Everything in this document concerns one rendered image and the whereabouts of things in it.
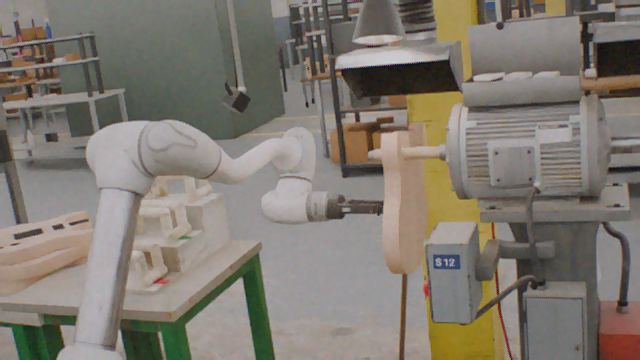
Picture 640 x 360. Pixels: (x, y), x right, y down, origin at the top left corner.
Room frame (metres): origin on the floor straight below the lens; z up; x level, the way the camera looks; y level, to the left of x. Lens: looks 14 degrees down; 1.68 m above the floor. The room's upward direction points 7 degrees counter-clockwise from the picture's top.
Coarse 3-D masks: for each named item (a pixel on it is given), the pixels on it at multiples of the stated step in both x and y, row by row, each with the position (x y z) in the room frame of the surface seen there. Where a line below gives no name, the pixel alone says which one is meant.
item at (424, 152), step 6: (378, 150) 1.98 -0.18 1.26; (402, 150) 1.96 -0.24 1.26; (408, 150) 1.95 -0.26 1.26; (414, 150) 1.94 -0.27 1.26; (420, 150) 1.93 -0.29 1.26; (426, 150) 1.93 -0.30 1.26; (432, 150) 1.92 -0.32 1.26; (438, 150) 1.92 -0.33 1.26; (378, 156) 1.98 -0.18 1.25; (402, 156) 1.95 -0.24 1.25; (408, 156) 1.94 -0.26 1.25; (414, 156) 1.94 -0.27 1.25; (420, 156) 1.93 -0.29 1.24; (426, 156) 1.93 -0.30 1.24; (432, 156) 1.92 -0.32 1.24; (438, 156) 1.92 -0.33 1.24
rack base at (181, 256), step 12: (144, 240) 2.23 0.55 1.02; (156, 240) 2.22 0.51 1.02; (180, 240) 2.18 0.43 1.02; (192, 240) 2.20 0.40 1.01; (204, 240) 2.26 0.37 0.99; (144, 252) 2.17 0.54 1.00; (168, 252) 2.14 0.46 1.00; (180, 252) 2.13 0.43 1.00; (192, 252) 2.19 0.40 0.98; (204, 252) 2.25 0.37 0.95; (132, 264) 2.20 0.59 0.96; (168, 264) 2.14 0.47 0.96; (180, 264) 2.12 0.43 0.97; (192, 264) 2.18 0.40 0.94
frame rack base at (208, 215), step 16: (192, 208) 2.28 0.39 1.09; (208, 208) 2.31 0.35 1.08; (224, 208) 2.39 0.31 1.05; (160, 224) 2.33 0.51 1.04; (176, 224) 2.31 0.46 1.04; (192, 224) 2.28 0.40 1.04; (208, 224) 2.29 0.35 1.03; (224, 224) 2.38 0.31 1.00; (208, 240) 2.28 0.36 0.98; (224, 240) 2.37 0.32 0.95
